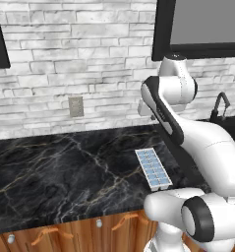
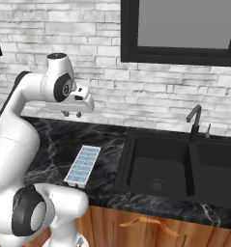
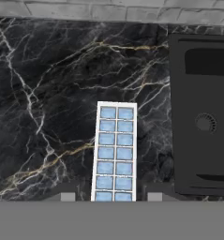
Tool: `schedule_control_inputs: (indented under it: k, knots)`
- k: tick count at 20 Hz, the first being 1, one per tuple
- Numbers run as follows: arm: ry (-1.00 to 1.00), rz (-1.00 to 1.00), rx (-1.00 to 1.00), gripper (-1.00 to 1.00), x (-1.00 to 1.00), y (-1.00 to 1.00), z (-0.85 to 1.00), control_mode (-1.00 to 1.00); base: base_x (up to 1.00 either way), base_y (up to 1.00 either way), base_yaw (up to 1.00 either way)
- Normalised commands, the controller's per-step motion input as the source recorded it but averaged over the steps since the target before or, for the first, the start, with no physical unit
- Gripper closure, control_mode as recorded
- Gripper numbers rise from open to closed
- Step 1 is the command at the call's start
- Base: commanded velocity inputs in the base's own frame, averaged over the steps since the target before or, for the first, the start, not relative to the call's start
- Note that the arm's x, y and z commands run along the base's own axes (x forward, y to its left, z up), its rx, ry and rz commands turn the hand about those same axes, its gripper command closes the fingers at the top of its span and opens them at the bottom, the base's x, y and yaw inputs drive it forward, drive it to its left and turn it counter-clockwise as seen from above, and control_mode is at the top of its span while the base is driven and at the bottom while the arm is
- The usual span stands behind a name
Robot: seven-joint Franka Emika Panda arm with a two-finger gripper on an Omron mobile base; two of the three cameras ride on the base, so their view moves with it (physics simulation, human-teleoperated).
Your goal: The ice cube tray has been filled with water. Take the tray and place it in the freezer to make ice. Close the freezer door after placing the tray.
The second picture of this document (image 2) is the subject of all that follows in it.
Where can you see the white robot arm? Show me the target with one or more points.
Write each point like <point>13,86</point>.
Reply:
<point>14,144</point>

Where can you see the black double sink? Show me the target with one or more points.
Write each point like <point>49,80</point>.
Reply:
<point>181,169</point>

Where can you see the white ice cube tray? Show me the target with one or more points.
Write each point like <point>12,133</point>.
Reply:
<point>83,166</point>

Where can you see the black framed window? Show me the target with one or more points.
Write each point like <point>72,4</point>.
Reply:
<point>181,30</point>

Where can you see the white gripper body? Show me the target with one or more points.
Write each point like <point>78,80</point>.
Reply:
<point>75,105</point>

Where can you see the black tap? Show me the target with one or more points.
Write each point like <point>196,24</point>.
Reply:
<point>194,123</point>

